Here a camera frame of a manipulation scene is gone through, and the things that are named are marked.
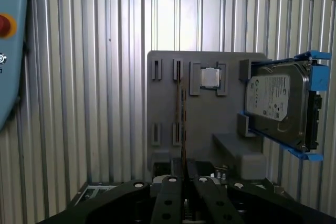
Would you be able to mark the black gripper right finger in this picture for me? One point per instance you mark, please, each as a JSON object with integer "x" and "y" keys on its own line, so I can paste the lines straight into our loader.
{"x": 210, "y": 200}

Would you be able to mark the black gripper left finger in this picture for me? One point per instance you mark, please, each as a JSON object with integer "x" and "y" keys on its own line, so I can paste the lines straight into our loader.
{"x": 168, "y": 197}

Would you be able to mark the dark RAM stick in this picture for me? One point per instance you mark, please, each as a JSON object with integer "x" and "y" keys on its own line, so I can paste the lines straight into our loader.
{"x": 185, "y": 142}
{"x": 179, "y": 103}

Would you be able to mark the black open PC case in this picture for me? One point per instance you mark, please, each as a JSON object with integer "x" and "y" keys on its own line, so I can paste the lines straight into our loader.
{"x": 92, "y": 192}

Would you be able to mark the grey parts rack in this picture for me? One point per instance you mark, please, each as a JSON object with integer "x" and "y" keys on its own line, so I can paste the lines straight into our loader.
{"x": 210, "y": 119}

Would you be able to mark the hard disk in blue carrier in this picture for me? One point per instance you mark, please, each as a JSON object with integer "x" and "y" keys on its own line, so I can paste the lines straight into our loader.
{"x": 275, "y": 98}

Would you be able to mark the silver CPU chip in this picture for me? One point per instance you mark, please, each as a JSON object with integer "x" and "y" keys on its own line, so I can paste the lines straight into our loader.
{"x": 210, "y": 78}

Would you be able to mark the pale blue teach pendant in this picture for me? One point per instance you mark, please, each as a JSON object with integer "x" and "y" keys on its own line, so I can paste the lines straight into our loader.
{"x": 10, "y": 90}

